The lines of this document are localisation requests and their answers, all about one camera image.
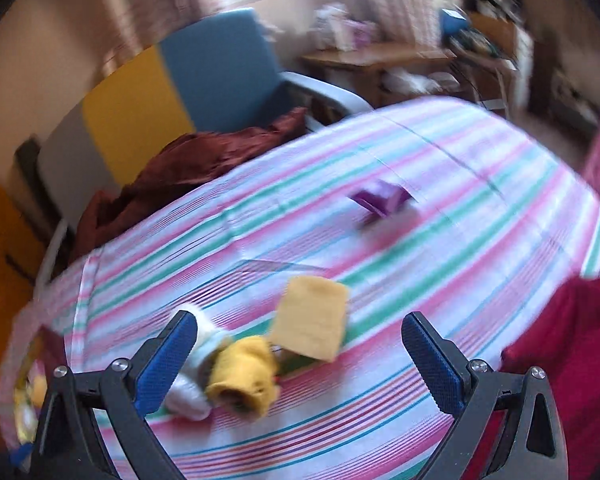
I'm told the yellow sponge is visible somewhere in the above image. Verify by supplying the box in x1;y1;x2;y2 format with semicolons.
270;276;351;363

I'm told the white knit sock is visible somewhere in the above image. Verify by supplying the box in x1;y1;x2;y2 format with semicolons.
187;310;231;363

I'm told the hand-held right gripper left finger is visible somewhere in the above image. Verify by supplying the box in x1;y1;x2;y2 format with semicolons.
30;310;199;480

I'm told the wooden desk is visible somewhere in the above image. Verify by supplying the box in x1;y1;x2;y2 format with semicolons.
300;42;516;116

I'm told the white fluffy ball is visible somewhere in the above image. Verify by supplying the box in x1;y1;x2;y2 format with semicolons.
165;360;213;421

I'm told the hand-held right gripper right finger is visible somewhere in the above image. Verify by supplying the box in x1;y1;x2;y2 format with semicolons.
400;311;568;480

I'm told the striped bed sheet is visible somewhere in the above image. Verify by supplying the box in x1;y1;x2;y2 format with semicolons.
0;97;600;480

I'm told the pink packet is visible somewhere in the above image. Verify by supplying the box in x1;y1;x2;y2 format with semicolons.
347;20;381;52

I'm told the pink patterned curtain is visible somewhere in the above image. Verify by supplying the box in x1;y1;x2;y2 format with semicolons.
95;0;221;61
355;0;461;46

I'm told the gold tin box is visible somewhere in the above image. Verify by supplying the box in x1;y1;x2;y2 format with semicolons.
10;330;51;451

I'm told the white carton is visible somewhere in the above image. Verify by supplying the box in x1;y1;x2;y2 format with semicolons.
314;4;351;52

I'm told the grey yellow blue chair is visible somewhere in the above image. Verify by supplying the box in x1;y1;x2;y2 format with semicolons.
7;7;371;281

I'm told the maroon jacket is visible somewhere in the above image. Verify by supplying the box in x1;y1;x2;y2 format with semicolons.
75;107;311;261

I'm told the purple container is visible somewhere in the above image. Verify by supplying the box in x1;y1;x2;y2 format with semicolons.
347;180;411;221

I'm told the yellow knit sock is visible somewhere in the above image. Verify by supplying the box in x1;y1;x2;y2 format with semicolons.
205;336;281;418

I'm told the red cloth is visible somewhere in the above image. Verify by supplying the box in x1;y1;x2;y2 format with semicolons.
500;272;600;480

